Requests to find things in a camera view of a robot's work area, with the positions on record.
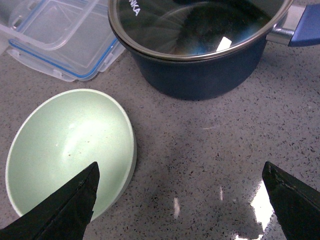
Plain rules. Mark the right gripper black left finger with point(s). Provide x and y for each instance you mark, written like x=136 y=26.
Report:
x=64 y=215

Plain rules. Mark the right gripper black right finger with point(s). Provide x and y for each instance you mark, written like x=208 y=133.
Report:
x=296 y=204

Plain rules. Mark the green bowl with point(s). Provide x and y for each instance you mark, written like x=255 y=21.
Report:
x=60 y=138

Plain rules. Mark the dark blue pot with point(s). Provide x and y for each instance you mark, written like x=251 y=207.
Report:
x=200 y=79

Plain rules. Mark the clear container lid blue seal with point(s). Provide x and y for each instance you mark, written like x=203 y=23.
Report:
x=90 y=50

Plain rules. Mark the clear plastic food container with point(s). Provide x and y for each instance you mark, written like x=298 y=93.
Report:
x=46 y=24

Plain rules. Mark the glass pot lid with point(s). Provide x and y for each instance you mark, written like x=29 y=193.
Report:
x=189 y=30

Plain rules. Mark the blue pot handle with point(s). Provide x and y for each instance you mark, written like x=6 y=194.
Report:
x=299 y=27

